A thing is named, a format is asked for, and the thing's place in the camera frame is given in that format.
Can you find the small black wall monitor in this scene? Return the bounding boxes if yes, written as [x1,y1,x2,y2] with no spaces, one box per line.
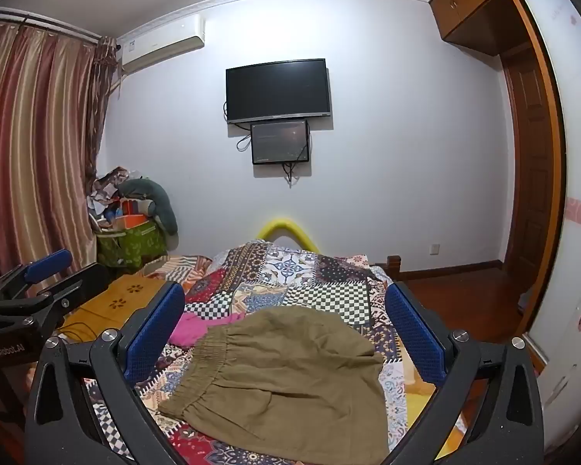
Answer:
[251,119,311,165]

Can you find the frosted sliding wardrobe door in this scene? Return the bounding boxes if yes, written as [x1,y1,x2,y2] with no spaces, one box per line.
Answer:
[517,0,581,350]

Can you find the white wheeled cabinet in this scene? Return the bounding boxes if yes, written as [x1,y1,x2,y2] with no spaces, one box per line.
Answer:
[528,288,581,457]

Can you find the yellow foam bed rail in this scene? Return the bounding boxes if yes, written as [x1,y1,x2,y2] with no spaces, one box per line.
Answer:
[256,218,315,253]

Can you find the grey green pillow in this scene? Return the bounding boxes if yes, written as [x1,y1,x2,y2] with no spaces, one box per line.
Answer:
[117,177,179,237]

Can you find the wooden overhead cabinet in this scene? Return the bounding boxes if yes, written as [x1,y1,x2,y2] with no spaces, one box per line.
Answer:
[428,0,545,56]

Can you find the pile of clothes and boxes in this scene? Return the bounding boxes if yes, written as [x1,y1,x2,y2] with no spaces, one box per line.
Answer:
[86,167,152,233]

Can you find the yellow wooden folding table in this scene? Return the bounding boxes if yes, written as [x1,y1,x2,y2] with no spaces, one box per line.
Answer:
[58,274,168,344]

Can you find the olive green pants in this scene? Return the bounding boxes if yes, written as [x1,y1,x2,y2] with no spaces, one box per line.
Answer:
[157,306,388,465]

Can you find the striped red curtain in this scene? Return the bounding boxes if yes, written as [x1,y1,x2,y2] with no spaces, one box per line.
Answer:
[0,7,123,278]

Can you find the patchwork printed bedsheet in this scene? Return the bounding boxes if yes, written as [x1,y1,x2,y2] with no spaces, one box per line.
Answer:
[77,241,466,465]

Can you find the pink cloth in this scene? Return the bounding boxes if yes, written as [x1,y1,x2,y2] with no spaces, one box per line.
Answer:
[168,311,247,347]

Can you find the black wall television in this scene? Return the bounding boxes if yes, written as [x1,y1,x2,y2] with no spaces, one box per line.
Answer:
[225,58,332,125]

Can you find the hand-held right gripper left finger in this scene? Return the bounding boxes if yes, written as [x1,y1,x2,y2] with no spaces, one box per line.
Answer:
[26,281,194,465]

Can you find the white air conditioner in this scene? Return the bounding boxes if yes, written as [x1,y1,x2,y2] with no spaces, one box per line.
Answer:
[121,14,206,76]

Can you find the orange yellow fleece blanket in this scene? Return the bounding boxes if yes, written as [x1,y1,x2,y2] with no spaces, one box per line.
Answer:
[404,375,468,465]

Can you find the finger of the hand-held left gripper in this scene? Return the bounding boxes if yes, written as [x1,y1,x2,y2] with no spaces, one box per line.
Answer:
[0,249,74,304]
[0,262,111,336]

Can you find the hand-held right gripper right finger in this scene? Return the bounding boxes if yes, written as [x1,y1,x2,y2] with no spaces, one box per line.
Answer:
[385,281,545,465]

